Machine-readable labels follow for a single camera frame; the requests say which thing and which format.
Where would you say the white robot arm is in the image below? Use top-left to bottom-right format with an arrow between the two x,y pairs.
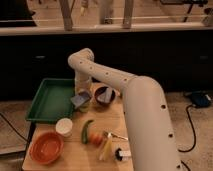
68,48 -> 182,171

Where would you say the green plastic cup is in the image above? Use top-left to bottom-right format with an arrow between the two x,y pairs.
78,103 -> 89,113

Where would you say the white paper cup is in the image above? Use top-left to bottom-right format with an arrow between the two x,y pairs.
55,118 -> 73,137

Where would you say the dark brown bowl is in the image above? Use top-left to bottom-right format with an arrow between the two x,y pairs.
94,86 -> 115,106

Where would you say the grey cloth in bowl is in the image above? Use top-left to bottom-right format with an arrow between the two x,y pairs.
103,87 -> 112,103

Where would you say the green plastic tray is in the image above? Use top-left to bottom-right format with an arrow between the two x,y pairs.
26,78 -> 75,124

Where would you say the green chili pepper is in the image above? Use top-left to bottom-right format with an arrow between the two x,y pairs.
81,120 -> 94,144

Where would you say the metal spoon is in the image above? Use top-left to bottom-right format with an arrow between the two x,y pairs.
103,131 -> 128,141

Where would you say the orange plastic bowl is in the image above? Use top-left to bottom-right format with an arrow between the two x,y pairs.
29,132 -> 64,165

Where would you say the black white brush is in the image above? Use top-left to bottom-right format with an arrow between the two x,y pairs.
115,148 -> 131,161

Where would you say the blue floor device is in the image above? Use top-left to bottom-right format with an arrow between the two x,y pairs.
189,92 -> 211,108

